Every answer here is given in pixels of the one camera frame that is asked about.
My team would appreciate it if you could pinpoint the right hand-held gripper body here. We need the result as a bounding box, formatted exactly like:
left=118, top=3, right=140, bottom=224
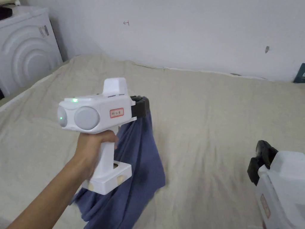
left=247, top=150, right=305, bottom=229

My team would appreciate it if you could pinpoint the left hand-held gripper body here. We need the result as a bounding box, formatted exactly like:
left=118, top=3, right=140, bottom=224
left=57, top=77, right=138, bottom=195

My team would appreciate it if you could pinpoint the dark blue shirt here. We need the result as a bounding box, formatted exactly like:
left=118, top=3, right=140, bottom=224
left=70, top=112, right=166, bottom=229

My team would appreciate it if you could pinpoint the person's left forearm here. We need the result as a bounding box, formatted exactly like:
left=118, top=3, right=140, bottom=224
left=0, top=155, right=92, bottom=229

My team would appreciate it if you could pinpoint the person's left hand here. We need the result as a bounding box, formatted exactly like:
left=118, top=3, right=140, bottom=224
left=75, top=131, right=119, bottom=178

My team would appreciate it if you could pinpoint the bed with beige sheet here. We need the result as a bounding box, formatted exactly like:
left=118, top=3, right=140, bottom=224
left=0, top=54, right=305, bottom=229

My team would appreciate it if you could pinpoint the white washing machine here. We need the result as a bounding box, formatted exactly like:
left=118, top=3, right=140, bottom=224
left=0, top=6, right=64, bottom=99

